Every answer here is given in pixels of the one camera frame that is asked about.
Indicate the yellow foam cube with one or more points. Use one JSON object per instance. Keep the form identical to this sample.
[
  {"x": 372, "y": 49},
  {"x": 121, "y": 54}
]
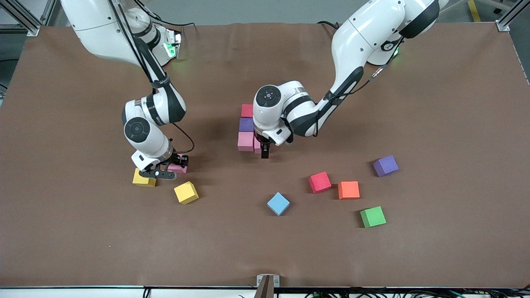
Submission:
[
  {"x": 186, "y": 192},
  {"x": 143, "y": 181}
]

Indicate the purple foam cube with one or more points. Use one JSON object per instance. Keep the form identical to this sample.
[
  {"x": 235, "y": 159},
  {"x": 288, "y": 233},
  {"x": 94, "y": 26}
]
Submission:
[
  {"x": 386, "y": 165},
  {"x": 246, "y": 125}
]

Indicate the brown table cover sheet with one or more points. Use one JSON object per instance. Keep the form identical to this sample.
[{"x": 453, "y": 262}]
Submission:
[{"x": 83, "y": 231}]

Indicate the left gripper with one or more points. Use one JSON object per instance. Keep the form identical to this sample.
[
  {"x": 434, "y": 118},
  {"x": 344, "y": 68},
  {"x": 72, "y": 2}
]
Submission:
[{"x": 264, "y": 148}]

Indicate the green foam cube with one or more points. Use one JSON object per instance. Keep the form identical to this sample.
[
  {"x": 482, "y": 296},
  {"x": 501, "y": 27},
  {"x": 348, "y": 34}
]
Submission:
[{"x": 372, "y": 217}]

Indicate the pink foam cube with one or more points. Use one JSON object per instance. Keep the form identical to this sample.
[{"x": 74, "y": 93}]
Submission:
[
  {"x": 245, "y": 141},
  {"x": 257, "y": 147},
  {"x": 179, "y": 169}
]

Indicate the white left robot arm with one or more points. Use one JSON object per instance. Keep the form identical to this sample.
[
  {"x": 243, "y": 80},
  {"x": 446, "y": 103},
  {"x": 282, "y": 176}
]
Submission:
[{"x": 364, "y": 33}]

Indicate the orange foam cube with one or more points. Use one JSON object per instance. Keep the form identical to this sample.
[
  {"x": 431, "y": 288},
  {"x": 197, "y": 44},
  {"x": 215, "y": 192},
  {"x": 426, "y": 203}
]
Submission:
[{"x": 348, "y": 190}]

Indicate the blue foam cube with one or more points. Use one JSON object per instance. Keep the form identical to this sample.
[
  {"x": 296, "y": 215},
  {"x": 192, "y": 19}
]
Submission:
[{"x": 278, "y": 203}]

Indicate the red foam cube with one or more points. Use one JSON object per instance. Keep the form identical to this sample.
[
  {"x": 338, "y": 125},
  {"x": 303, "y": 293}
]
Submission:
[
  {"x": 247, "y": 111},
  {"x": 319, "y": 182}
]

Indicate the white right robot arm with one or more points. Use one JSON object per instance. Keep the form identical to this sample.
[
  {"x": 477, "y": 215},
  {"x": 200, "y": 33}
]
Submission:
[{"x": 103, "y": 29}]

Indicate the aluminium frame profile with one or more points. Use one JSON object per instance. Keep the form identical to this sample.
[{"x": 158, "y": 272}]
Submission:
[
  {"x": 32, "y": 31},
  {"x": 503, "y": 25}
]

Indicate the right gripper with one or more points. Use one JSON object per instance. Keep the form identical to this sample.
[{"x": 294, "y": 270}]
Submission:
[{"x": 177, "y": 159}]

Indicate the grey metal bracket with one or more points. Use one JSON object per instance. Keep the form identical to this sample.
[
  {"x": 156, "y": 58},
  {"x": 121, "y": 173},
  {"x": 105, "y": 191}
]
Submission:
[{"x": 268, "y": 285}]

